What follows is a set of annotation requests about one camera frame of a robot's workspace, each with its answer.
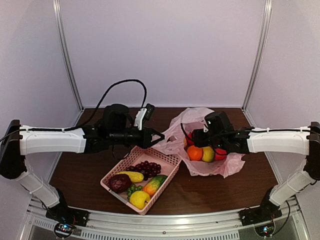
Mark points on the dark purple mangosteen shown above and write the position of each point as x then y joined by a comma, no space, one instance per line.
119,183

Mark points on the aluminium frame post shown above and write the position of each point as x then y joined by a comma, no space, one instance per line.
65,53
263,36

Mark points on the right aluminium frame post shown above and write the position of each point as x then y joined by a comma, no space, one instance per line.
263,36

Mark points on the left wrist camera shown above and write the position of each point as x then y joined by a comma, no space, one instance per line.
144,114

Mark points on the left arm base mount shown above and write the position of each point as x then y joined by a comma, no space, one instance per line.
67,218

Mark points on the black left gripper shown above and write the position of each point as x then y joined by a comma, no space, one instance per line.
145,140

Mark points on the pink plastic basket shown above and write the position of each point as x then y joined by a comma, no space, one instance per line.
170,165

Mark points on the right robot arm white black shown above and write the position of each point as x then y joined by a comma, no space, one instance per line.
219,133

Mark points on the pink plastic bag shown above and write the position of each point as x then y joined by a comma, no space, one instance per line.
200,161

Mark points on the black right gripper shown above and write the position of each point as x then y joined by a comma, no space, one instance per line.
198,141

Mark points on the left aluminium frame post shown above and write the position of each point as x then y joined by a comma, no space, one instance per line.
65,53

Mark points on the yellow green pear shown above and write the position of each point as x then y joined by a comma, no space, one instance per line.
208,154

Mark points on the green grape bunch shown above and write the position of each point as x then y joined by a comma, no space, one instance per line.
133,188

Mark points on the front aluminium rail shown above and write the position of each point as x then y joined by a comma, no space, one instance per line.
224,225

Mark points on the red grape bunch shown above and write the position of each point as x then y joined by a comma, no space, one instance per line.
148,169

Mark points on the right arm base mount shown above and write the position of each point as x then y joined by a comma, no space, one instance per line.
262,217

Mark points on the green orange mango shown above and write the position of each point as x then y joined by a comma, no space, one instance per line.
154,184

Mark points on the orange fruit in bag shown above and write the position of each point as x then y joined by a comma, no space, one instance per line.
194,153

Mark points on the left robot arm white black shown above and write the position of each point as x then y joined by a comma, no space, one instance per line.
116,127

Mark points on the yellow starfruit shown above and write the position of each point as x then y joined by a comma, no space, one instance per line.
135,177

